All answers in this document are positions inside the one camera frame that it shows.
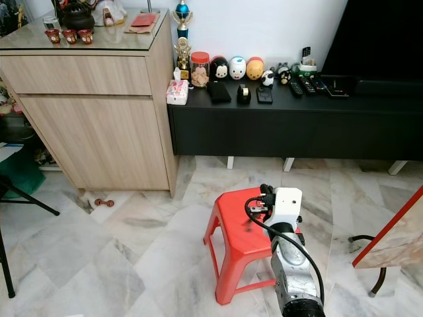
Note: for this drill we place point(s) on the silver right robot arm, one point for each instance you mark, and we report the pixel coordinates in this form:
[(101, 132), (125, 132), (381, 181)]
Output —
[(296, 271)]

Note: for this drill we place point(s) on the red plastic stool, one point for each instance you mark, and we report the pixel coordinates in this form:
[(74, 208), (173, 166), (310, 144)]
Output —
[(238, 231)]

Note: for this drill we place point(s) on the black low TV console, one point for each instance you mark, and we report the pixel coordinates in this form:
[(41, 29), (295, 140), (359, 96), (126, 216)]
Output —
[(297, 129)]

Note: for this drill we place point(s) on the black phone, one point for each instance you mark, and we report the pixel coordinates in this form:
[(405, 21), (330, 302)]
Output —
[(264, 95)]

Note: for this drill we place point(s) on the black tape dispenser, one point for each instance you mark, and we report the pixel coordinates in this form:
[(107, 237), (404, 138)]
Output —
[(244, 94)]

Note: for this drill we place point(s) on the black remote control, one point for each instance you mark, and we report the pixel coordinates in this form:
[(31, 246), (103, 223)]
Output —
[(295, 88), (307, 85), (318, 83)]

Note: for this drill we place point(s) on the black wallet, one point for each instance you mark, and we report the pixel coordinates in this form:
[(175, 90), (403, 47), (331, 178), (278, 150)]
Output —
[(219, 92)]

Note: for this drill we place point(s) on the small panda figure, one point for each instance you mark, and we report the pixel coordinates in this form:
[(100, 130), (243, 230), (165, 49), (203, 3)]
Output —
[(268, 78)]

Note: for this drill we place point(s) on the small dark figure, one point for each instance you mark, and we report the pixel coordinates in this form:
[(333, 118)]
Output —
[(283, 72)]

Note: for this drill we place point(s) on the yellow round plush toy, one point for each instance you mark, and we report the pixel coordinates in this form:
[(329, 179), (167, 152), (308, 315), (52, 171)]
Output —
[(255, 69)]

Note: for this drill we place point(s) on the white round plush toy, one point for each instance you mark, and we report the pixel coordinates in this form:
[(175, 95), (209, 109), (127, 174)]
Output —
[(237, 68)]

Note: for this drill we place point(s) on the black folding chair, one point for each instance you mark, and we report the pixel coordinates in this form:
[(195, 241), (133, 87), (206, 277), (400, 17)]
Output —
[(6, 191)]

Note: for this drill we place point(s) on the black metal table leg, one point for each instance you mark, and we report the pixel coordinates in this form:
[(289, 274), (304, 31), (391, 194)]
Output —
[(380, 281)]

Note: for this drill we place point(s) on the black round plush toy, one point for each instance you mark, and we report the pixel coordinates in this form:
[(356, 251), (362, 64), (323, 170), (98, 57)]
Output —
[(219, 68)]

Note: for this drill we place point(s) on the pink tissue pack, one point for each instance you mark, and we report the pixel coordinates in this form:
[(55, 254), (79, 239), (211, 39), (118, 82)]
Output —
[(177, 91)]

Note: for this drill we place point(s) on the red-edged marble table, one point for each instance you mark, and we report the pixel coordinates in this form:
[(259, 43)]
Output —
[(400, 241)]

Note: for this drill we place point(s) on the green desk holder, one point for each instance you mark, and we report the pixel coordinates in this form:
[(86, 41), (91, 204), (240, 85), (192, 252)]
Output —
[(307, 63)]

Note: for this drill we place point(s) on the red-lidded snack jar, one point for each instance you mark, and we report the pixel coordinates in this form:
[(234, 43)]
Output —
[(199, 71)]

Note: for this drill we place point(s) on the small red dumbbell toy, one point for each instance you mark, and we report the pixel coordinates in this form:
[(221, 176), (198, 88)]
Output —
[(104, 202)]

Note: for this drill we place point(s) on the green bin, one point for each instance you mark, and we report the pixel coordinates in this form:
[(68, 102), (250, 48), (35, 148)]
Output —
[(21, 172)]

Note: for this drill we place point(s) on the pile of plush toys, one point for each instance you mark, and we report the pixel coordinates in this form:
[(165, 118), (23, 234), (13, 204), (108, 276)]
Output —
[(6, 102)]

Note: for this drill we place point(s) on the gold trophy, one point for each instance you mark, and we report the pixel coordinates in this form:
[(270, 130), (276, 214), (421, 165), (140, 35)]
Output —
[(183, 54)]

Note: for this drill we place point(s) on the light wooden cabinet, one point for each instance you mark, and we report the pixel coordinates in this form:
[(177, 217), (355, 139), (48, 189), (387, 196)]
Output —
[(99, 132)]

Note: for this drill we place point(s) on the black television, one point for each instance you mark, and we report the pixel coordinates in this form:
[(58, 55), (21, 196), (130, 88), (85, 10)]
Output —
[(380, 36)]

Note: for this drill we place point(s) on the blue globe trophy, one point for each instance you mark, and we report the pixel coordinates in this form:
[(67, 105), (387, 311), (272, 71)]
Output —
[(182, 14)]

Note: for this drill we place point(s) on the red packet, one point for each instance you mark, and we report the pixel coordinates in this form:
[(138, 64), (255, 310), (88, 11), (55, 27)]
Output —
[(144, 21)]

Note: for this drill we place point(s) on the red tea cup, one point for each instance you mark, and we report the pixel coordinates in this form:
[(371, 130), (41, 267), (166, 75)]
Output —
[(53, 36), (70, 37), (85, 37)]

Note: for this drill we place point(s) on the white doll figure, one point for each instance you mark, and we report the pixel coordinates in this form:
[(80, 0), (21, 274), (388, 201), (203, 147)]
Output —
[(110, 12)]

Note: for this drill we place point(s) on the small glass cup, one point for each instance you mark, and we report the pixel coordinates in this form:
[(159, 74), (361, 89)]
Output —
[(51, 23)]

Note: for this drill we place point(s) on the black teapot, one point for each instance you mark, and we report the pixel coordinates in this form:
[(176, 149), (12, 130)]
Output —
[(80, 18)]

